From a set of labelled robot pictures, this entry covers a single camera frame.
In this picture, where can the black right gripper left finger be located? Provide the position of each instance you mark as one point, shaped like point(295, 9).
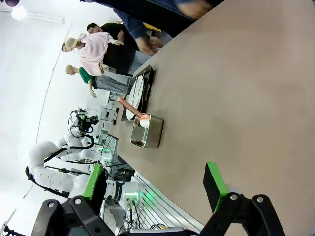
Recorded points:
point(73, 216)

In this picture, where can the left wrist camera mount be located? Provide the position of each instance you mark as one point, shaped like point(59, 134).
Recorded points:
point(82, 118)

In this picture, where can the dark brown plastic tray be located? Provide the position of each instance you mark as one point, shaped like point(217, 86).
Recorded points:
point(150, 78)

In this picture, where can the right forearm in denim sleeve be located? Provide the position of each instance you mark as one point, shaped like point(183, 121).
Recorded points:
point(134, 27)

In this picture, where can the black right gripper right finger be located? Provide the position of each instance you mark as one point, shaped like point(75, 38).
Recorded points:
point(246, 216)

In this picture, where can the white round plate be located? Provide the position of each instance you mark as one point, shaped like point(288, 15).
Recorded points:
point(136, 91)

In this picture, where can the mannequin in green shirt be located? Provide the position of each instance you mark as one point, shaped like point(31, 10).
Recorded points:
point(85, 75)

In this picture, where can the person's right hand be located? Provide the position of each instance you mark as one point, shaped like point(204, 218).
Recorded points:
point(150, 46)

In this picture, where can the person's left hand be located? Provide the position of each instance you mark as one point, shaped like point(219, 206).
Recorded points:
point(193, 7)

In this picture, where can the rectangular metal tin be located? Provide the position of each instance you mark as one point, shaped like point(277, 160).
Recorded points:
point(152, 137)

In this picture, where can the person in denim jacket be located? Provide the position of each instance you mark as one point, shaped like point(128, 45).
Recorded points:
point(160, 14)

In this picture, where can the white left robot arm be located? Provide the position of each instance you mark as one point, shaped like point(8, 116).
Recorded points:
point(49, 177)

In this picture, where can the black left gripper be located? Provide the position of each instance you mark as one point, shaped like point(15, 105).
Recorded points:
point(91, 121)

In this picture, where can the person with glasses black top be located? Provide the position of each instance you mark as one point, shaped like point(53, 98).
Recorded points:
point(110, 29)

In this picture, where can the person in pink hoodie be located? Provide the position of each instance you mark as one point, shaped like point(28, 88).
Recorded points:
point(94, 51)

